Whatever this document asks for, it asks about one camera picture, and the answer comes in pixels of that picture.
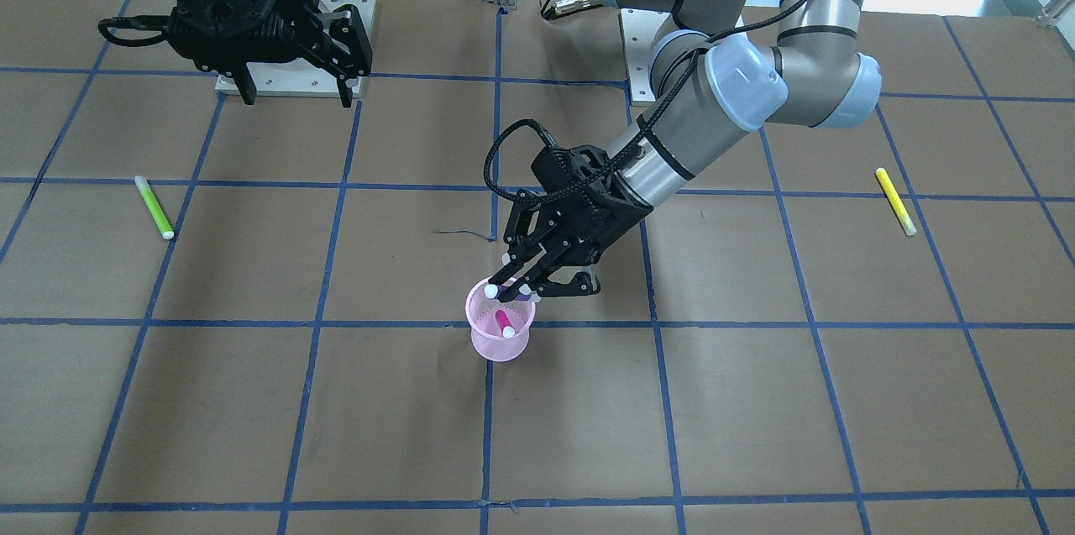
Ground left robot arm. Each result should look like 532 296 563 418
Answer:
481 0 882 302

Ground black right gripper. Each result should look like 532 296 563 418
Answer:
164 0 373 109

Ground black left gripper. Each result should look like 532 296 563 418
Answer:
487 145 653 302

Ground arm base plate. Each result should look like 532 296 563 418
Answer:
247 0 376 105
619 9 679 115

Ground yellow pen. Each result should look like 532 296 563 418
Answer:
874 167 918 237

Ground green pen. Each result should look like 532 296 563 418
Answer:
134 176 176 241

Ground pink pen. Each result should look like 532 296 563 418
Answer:
495 309 516 339

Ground pink mesh cup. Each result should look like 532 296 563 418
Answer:
464 279 540 362

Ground purple pen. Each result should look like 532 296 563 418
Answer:
484 283 542 304

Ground black cables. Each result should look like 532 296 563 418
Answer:
97 14 180 49

